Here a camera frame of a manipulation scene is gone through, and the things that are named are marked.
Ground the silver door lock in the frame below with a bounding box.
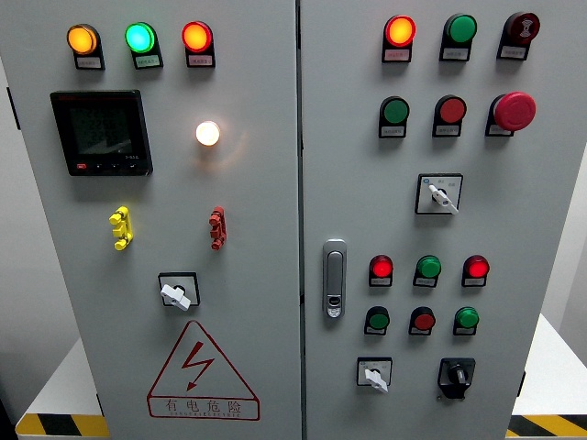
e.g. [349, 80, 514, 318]
[322, 238, 348, 320]

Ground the large red stop button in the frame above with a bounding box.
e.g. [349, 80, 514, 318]
[486, 91, 537, 133]

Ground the red warning triangle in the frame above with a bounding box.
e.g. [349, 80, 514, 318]
[146, 319, 261, 422]

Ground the small red push button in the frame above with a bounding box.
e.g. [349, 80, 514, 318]
[409, 306, 437, 332]

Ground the yellow round lamp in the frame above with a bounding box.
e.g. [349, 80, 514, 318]
[66, 23, 101, 57]

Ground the black display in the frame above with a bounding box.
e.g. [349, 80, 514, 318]
[50, 89, 154, 177]

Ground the large red push button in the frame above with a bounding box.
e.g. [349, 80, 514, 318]
[434, 94, 468, 126]

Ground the large white-handled turn switch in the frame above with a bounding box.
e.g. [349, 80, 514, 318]
[415, 172, 464, 216]

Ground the large dark green lamp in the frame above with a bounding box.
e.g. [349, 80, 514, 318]
[443, 13, 478, 47]

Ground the large lit green lamp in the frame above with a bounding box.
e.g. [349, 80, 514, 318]
[124, 21, 159, 55]

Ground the large red round lamp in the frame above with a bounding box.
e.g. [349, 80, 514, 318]
[383, 14, 417, 49]
[181, 20, 215, 54]

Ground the white cabinet platform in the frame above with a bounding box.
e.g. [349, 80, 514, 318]
[15, 338, 109, 418]
[511, 313, 587, 418]

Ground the white lamp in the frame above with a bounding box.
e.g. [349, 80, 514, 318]
[194, 120, 222, 148]

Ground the large green push button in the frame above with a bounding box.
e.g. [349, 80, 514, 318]
[379, 95, 411, 126]

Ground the small red handle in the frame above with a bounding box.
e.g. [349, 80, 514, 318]
[208, 205, 227, 251]

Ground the pale grey cabinet door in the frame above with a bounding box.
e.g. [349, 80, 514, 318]
[297, 0, 587, 440]
[0, 0, 304, 440]

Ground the small yellow handle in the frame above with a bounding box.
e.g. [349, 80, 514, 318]
[108, 205, 135, 251]

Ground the small green round lamp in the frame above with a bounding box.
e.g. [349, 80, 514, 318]
[415, 255, 443, 280]
[453, 306, 481, 330]

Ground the black-handled turn switch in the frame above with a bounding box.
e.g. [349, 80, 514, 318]
[437, 357, 477, 402]

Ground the dark red buzzer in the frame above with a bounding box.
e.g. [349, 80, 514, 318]
[503, 11, 541, 47]

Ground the small red round lamp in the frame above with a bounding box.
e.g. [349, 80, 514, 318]
[369, 254, 394, 280]
[462, 254, 491, 280]

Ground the small green push button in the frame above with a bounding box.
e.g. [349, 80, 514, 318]
[364, 305, 392, 332]

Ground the black yellow striped tape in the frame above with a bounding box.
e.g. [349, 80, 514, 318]
[15, 413, 111, 439]
[505, 414, 587, 439]

